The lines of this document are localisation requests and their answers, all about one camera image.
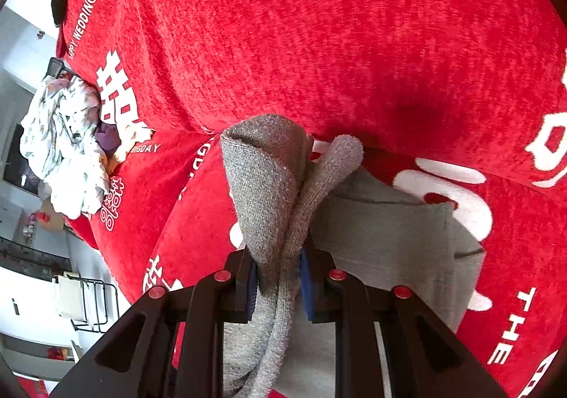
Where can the pale floral print garment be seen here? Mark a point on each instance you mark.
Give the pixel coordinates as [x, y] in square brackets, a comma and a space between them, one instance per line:
[62, 136]

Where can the black countertop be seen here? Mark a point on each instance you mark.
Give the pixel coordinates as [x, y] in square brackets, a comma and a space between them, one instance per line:
[31, 258]

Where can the dark purple garment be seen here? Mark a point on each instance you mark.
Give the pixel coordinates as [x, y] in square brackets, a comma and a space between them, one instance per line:
[107, 136]

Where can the grey knit sock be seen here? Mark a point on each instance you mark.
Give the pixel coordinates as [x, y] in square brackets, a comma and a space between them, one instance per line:
[261, 185]

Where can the orange garment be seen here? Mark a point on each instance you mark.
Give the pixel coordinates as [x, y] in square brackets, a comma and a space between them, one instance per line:
[116, 161]

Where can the grey smooth garment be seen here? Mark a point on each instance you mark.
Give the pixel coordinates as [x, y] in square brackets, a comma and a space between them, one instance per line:
[390, 238]

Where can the black metal rack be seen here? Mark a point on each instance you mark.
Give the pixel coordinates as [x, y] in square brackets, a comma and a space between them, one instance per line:
[104, 305]

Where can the red printed blanket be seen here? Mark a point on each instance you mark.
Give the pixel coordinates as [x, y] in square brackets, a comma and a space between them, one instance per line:
[332, 48]

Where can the dark grey object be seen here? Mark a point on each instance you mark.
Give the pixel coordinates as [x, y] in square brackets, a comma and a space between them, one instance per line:
[60, 68]

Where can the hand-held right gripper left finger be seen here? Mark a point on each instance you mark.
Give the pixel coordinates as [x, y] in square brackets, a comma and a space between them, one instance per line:
[251, 287]

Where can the white cloth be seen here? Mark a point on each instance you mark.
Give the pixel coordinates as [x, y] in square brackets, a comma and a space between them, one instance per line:
[68, 296]

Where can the cardboard box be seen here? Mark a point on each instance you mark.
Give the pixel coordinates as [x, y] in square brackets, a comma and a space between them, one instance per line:
[51, 216]

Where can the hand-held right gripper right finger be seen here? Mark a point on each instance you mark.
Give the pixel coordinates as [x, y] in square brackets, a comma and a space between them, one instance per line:
[308, 291]

